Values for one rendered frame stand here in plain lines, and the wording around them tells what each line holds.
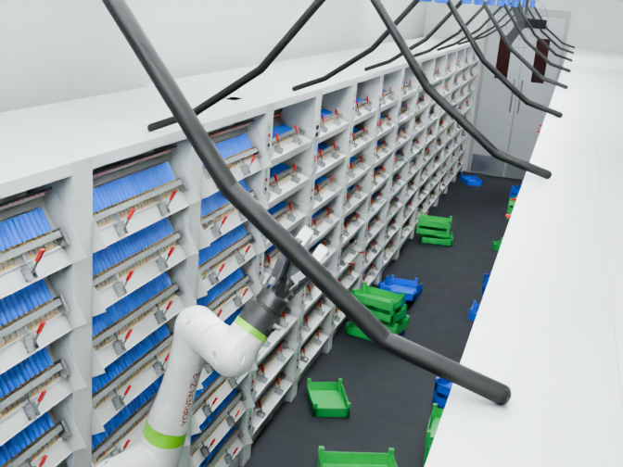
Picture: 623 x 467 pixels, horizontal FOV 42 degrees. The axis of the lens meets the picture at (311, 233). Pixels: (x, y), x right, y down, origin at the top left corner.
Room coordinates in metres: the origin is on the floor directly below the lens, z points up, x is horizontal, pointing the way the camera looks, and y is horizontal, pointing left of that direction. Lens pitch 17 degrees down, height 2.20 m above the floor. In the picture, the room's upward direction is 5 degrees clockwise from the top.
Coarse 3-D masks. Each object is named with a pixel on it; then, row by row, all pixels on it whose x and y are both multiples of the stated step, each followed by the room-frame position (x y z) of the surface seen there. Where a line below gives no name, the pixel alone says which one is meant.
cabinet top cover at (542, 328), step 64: (576, 192) 2.08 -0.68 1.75; (512, 256) 1.47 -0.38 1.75; (576, 256) 1.50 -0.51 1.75; (512, 320) 1.14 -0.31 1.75; (576, 320) 1.16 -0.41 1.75; (512, 384) 0.93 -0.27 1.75; (576, 384) 0.94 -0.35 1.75; (448, 448) 0.76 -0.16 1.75; (512, 448) 0.77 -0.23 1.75; (576, 448) 0.78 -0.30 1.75
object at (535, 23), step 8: (528, 0) 8.10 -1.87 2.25; (512, 8) 7.88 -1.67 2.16; (544, 8) 7.77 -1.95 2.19; (520, 16) 7.87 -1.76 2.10; (528, 16) 7.81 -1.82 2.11; (520, 24) 7.89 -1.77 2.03; (536, 24) 7.83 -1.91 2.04; (544, 24) 7.77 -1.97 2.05; (512, 32) 7.89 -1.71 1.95; (512, 40) 7.87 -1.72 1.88
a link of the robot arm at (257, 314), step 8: (248, 304) 1.86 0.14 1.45; (256, 304) 1.84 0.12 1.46; (240, 312) 1.86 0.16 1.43; (248, 312) 1.84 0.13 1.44; (256, 312) 1.83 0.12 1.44; (264, 312) 1.83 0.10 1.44; (272, 312) 1.85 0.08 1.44; (248, 320) 1.82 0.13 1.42; (256, 320) 1.82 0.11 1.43; (264, 320) 1.82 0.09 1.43; (272, 320) 1.83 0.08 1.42; (280, 320) 1.86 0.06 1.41; (256, 328) 1.81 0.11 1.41; (264, 328) 1.82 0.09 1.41; (272, 328) 1.84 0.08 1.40; (280, 328) 1.84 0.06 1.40
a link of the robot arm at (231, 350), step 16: (240, 320) 1.83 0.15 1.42; (208, 336) 1.82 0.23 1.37; (224, 336) 1.81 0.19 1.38; (240, 336) 1.80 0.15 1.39; (256, 336) 1.81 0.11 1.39; (208, 352) 1.80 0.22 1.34; (224, 352) 1.78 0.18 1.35; (240, 352) 1.78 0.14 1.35; (256, 352) 1.81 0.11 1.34; (224, 368) 1.77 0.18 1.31; (240, 368) 1.78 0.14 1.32
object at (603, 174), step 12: (600, 180) 2.26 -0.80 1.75; (612, 180) 2.28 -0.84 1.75; (612, 192) 2.12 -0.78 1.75; (612, 204) 1.97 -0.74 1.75; (612, 216) 1.85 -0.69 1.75; (612, 228) 1.74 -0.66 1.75; (612, 240) 1.64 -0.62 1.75; (612, 252) 1.55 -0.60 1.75; (612, 264) 1.47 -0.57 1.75; (612, 276) 1.39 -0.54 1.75; (612, 288) 1.33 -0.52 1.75; (612, 300) 1.27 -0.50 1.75
